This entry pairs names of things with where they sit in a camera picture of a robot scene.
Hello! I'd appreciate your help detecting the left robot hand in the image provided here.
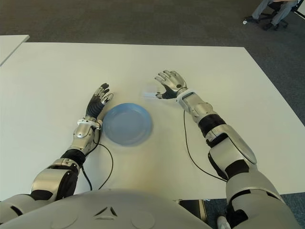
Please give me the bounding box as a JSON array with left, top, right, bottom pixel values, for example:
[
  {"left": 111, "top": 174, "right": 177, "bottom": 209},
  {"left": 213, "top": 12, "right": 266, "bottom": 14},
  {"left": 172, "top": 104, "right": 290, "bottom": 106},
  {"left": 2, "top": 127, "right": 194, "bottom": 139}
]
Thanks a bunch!
[{"left": 85, "top": 83, "right": 114, "bottom": 119}]

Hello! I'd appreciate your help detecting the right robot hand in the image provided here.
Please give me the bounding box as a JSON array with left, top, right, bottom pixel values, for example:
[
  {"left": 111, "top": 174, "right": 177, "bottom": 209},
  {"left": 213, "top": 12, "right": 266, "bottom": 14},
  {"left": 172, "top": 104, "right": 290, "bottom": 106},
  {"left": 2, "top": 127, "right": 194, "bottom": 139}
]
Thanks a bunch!
[{"left": 154, "top": 70, "right": 188, "bottom": 100}]

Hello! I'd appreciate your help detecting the white charger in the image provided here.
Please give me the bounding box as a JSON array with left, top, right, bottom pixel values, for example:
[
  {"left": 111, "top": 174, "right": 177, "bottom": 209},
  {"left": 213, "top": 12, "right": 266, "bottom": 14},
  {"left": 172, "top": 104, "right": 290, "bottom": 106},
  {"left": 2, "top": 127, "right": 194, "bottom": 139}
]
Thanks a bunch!
[{"left": 142, "top": 83, "right": 161, "bottom": 100}]

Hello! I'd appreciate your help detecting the blue plate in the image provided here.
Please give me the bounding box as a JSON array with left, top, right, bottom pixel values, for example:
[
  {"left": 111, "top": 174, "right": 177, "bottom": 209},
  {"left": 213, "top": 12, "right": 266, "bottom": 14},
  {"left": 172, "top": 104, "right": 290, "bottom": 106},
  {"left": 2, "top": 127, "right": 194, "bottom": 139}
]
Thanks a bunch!
[{"left": 103, "top": 103, "right": 153, "bottom": 146}]

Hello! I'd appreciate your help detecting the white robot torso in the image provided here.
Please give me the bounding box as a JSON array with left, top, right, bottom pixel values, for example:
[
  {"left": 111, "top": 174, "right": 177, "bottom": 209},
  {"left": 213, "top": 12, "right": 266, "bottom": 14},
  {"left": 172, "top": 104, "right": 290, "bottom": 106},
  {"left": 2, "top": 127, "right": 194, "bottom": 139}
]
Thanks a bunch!
[{"left": 0, "top": 188, "right": 215, "bottom": 229}]

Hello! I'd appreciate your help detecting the white side table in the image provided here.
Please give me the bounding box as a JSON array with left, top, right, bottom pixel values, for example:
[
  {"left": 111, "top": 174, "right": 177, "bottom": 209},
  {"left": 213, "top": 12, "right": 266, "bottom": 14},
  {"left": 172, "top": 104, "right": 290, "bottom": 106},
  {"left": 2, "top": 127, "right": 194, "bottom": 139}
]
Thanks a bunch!
[{"left": 0, "top": 35, "right": 31, "bottom": 67}]

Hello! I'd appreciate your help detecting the seated person in grey trousers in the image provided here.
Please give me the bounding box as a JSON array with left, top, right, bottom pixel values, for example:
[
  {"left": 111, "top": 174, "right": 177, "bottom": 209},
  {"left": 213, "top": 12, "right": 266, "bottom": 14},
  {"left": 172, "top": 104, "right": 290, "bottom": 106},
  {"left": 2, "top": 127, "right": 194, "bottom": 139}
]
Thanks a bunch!
[{"left": 246, "top": 0, "right": 298, "bottom": 31}]

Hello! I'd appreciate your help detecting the black office chair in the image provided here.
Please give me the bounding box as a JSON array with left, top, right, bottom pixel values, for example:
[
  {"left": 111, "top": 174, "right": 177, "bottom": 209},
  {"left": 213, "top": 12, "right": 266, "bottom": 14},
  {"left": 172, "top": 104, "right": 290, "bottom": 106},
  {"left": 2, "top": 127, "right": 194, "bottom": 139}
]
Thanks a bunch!
[{"left": 258, "top": 0, "right": 305, "bottom": 31}]

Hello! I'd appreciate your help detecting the thin black cable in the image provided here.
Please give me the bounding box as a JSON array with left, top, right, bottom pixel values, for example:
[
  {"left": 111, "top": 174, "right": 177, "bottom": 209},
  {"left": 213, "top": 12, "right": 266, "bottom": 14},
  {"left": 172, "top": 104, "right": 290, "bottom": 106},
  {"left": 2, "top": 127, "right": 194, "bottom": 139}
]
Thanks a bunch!
[
  {"left": 183, "top": 109, "right": 228, "bottom": 183},
  {"left": 94, "top": 142, "right": 114, "bottom": 191}
]

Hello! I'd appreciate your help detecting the thick black cable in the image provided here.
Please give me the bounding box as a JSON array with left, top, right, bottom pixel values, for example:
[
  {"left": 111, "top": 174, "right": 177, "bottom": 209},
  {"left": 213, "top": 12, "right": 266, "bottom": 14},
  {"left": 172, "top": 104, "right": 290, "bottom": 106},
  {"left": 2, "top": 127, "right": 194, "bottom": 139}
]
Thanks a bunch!
[{"left": 81, "top": 167, "right": 93, "bottom": 191}]

